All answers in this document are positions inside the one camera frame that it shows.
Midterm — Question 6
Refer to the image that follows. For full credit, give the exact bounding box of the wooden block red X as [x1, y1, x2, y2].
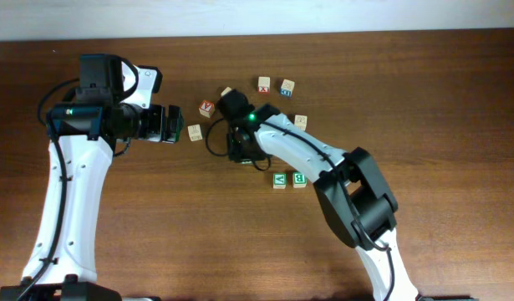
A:
[257, 76, 271, 94]

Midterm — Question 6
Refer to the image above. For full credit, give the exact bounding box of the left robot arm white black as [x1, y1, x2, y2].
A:
[0, 54, 184, 300]

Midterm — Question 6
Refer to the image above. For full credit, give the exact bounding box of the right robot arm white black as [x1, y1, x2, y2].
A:
[216, 89, 420, 300]

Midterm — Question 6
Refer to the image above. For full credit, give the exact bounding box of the wooden block red A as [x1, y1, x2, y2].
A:
[199, 99, 216, 118]

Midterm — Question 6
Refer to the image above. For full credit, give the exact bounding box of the wooden block plain drawing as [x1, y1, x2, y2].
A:
[187, 125, 203, 142]

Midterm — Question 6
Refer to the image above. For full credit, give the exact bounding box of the wooden block blue D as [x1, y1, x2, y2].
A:
[280, 79, 295, 97]

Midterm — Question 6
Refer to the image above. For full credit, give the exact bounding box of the wooden block green B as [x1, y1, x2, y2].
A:
[293, 171, 308, 188]

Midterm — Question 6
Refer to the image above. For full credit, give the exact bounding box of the wooden block green V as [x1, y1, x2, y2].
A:
[272, 173, 288, 189]

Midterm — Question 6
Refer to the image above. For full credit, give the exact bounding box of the wooden block plain picture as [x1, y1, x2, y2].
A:
[294, 115, 308, 131]

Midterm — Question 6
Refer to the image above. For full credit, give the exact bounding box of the wooden block yellow side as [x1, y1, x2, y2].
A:
[221, 87, 232, 97]

